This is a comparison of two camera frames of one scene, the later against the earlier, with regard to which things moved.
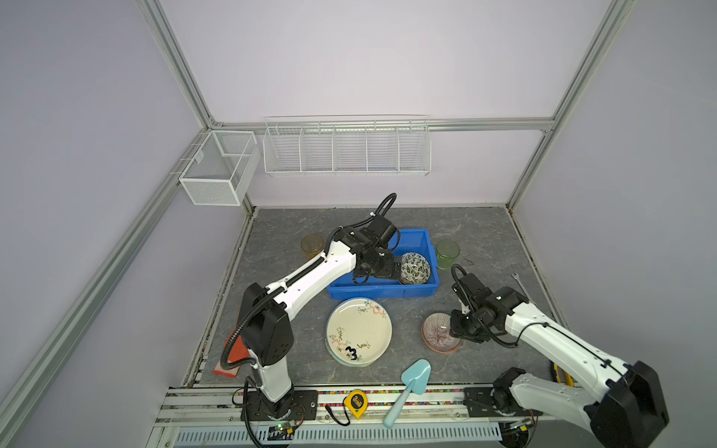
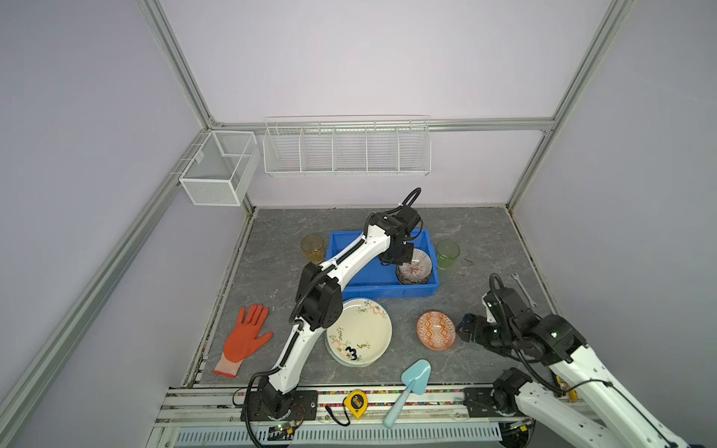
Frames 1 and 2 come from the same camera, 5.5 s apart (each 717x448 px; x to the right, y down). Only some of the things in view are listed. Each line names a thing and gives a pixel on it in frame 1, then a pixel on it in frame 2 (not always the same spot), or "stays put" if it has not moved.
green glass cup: (446, 250) stays put
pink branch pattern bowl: (436, 333) -> (416, 269)
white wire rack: (347, 145) stays put
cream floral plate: (358, 331) stays put
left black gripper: (388, 272) -> (408, 257)
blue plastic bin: (413, 241) stays put
